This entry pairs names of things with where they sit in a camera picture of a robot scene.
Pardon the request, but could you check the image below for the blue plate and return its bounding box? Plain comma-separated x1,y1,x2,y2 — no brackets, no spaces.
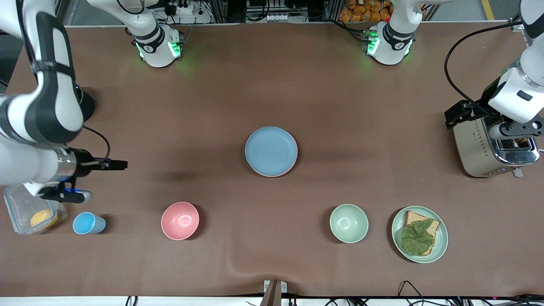
245,126,298,176

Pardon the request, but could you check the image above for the silver toaster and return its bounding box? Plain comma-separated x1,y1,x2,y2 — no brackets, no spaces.
452,116,540,179

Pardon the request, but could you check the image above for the black pot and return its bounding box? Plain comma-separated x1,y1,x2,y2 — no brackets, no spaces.
75,84,96,123

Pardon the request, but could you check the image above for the blue cup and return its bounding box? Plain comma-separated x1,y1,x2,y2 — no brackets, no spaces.
72,212,106,235

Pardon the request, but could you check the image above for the orange round food piece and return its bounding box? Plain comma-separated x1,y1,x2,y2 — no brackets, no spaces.
30,209,58,228

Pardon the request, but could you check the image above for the clear plastic food container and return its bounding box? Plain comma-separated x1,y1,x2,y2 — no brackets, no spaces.
3,183,68,235

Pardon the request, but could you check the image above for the pink bowl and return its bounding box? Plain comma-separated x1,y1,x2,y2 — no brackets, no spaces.
161,202,200,241

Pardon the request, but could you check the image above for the toast slice with crust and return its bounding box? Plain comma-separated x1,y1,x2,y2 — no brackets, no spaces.
402,211,440,256

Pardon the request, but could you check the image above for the green plate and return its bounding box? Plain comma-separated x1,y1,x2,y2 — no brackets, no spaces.
391,206,449,264

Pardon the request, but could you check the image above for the green lettuce leaf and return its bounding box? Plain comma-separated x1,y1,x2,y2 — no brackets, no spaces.
401,219,435,256

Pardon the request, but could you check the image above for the bag of orange snacks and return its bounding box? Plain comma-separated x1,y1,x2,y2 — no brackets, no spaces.
339,0,392,23

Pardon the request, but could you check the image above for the green bowl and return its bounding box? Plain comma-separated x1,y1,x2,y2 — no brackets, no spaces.
330,204,369,244

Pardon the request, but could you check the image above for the white power strip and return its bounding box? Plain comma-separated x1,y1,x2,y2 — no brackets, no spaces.
164,0,213,24

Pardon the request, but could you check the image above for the brown table mat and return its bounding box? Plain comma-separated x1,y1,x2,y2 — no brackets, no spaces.
0,22,544,298

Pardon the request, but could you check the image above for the metal table clamp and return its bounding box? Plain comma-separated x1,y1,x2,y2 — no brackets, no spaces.
260,280,288,306

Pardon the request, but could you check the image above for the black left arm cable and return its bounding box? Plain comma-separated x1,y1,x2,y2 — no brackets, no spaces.
444,20,524,108

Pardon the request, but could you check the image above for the looped black cable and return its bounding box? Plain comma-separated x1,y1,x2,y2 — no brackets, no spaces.
397,280,426,306

